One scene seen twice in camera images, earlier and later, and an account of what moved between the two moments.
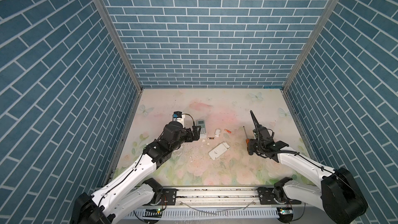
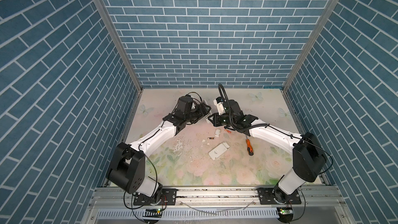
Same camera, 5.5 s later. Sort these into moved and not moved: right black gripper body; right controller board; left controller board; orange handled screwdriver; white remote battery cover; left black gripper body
Moved: left black gripper body; right black gripper body
Not moved: left controller board; right controller board; orange handled screwdriver; white remote battery cover
